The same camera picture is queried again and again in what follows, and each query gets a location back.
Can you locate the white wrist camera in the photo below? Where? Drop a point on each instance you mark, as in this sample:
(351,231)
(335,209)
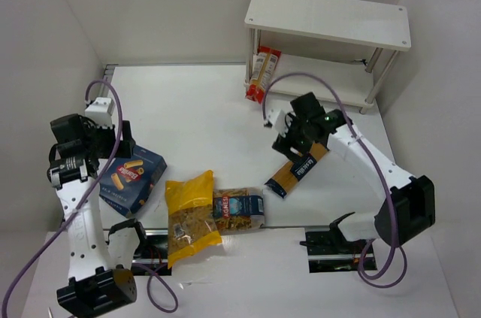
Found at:
(100,111)
(279,121)

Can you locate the white two-tier shelf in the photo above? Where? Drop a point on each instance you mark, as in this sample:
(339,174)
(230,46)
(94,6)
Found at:
(351,44)

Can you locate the blue Barilla rigatoni box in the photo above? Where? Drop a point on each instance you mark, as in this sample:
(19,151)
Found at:
(128,182)

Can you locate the blue Agnesi pasta bag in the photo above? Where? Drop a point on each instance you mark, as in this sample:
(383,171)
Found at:
(238,210)

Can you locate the red-ended spaghetti bag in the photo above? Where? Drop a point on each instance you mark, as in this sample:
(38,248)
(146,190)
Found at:
(264,68)

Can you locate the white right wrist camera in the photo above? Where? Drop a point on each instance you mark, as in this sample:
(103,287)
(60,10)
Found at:
(279,121)

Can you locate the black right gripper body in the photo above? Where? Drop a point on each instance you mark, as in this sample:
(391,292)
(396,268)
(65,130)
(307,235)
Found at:
(287,146)

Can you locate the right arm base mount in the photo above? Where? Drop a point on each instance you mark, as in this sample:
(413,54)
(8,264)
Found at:
(329,252)

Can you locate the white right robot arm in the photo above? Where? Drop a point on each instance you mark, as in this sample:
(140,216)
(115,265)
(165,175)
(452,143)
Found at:
(406,203)

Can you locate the blue-labelled spaghetti bag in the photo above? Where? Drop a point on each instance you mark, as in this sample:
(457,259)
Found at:
(287,178)

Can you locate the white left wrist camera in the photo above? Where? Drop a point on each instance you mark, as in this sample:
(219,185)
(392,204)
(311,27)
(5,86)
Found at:
(100,111)

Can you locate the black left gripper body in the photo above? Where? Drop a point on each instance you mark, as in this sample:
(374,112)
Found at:
(117,145)

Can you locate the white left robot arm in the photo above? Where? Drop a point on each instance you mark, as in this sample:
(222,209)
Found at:
(100,277)

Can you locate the yellow fusilli pasta bag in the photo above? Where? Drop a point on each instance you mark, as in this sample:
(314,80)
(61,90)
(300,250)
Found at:
(191,226)

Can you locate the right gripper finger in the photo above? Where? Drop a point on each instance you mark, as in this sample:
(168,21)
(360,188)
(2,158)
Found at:
(281,145)
(296,155)

